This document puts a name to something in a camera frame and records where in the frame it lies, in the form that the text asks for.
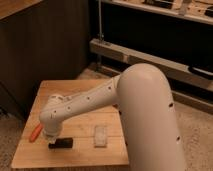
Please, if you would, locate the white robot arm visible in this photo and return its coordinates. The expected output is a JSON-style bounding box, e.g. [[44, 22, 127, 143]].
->
[[39, 63, 187, 171]]

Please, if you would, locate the orange carrot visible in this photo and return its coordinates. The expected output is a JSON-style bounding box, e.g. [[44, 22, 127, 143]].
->
[[29, 124, 43, 142]]

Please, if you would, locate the wooden cabinet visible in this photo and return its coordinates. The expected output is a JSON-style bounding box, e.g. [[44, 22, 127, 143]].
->
[[0, 0, 90, 119]]

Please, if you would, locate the metal shelf rack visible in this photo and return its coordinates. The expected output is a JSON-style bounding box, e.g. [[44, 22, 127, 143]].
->
[[89, 0, 213, 114]]

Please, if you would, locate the black eraser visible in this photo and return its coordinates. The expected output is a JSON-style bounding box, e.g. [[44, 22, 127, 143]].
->
[[48, 138, 73, 149]]

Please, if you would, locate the white sponge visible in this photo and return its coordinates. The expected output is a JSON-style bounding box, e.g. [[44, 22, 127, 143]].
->
[[94, 125, 107, 148]]

